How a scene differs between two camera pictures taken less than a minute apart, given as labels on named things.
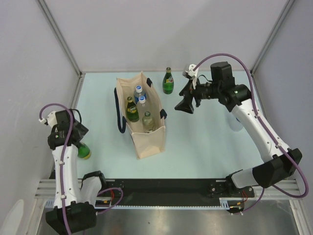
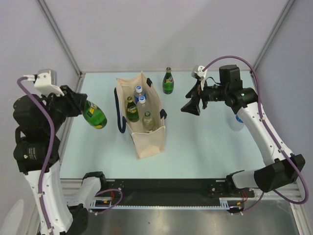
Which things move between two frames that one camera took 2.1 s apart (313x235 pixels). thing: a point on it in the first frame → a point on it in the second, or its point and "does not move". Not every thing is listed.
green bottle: x=132 y=110 does not move
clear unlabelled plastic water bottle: x=142 y=107 does not move
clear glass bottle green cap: x=148 y=123 does not move
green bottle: x=83 y=151 → x=94 y=115
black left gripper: x=82 y=129 → x=76 y=101
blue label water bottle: x=138 y=93 does not move
